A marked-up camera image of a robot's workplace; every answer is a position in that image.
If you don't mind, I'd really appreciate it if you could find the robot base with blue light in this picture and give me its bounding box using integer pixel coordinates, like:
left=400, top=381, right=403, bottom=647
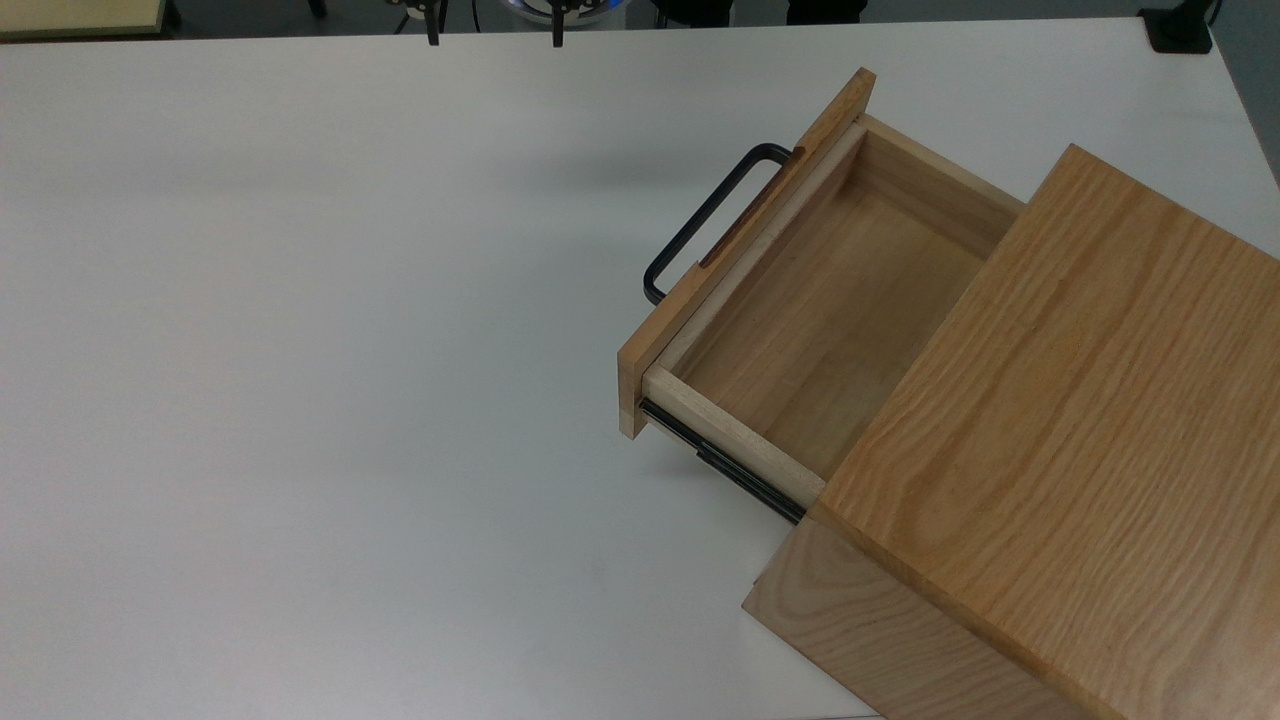
left=500, top=0, right=629, bottom=25

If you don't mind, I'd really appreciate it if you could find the wooden drawer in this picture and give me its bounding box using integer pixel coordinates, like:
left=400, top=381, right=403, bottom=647
left=618, top=68, right=1026, bottom=511

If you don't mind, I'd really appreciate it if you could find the black table clamp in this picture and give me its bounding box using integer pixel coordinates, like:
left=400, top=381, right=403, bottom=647
left=543, top=0, right=581, bottom=49
left=392, top=0, right=448, bottom=47

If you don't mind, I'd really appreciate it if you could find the wooden cabinet box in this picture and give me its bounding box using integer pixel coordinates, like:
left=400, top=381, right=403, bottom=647
left=742, top=144, right=1280, bottom=720

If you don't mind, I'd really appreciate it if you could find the beige side table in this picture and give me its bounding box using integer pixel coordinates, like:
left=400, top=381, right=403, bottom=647
left=0, top=0, right=169, bottom=39

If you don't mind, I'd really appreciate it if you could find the black metal drawer slide rail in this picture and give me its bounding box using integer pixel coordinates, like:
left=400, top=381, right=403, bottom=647
left=639, top=399, right=808, bottom=524

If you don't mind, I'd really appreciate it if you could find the black metal drawer handle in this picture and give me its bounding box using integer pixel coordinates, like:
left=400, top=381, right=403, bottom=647
left=643, top=143, right=794, bottom=306

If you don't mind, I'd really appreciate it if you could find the black mount block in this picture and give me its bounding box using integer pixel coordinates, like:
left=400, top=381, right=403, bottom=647
left=1138, top=0, right=1223, bottom=55

